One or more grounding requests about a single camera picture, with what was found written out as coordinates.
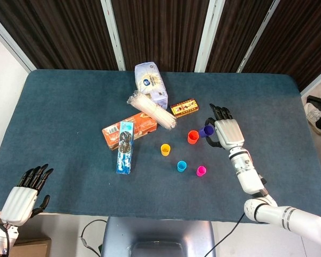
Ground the left black-fingered robot hand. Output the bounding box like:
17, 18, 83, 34
0, 163, 54, 226

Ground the right black-fingered robot hand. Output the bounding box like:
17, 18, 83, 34
204, 103, 245, 149

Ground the purple plastic cup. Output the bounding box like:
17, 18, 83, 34
198, 125, 215, 139

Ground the red plastic cup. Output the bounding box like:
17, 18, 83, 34
187, 130, 200, 145

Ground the brown cardboard box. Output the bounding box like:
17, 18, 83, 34
0, 213, 52, 257

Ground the yellow red small box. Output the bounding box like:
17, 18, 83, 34
170, 98, 200, 119

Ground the bagged white straws bundle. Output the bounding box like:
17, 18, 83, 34
126, 90, 178, 130

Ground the white sneaker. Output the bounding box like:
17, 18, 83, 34
303, 102, 321, 134

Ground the long orange carton box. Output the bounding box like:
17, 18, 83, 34
101, 112, 158, 151

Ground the black flat floor object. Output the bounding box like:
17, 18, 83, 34
307, 95, 321, 108

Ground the white blue snack bag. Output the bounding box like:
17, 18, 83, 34
134, 62, 169, 110

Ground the dark slatted partition panel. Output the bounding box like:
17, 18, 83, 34
111, 0, 212, 72
0, 0, 119, 71
242, 0, 321, 92
205, 0, 274, 73

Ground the blue cookie package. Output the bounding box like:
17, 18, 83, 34
115, 120, 135, 175

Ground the dark blue table cloth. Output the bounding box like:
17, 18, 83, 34
0, 69, 321, 224

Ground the grey robot torso base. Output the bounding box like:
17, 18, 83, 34
100, 216, 217, 257

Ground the black floor cable with plug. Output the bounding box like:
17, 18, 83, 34
80, 219, 108, 257

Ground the white partition post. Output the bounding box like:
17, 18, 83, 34
194, 0, 226, 72
236, 0, 281, 73
0, 10, 37, 72
100, 0, 127, 71

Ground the black cable of robot arm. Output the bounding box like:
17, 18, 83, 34
203, 213, 247, 257

